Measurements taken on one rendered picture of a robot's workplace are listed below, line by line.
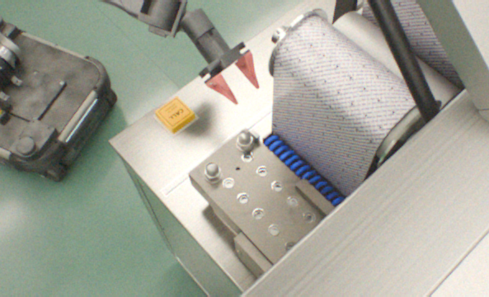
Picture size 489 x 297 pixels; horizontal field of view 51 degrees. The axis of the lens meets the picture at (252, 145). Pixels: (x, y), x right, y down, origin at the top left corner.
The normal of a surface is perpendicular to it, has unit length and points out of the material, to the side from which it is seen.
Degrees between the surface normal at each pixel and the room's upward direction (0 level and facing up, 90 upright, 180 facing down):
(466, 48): 90
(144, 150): 0
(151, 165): 0
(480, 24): 35
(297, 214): 0
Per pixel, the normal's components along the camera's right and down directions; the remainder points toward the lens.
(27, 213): -0.01, -0.47
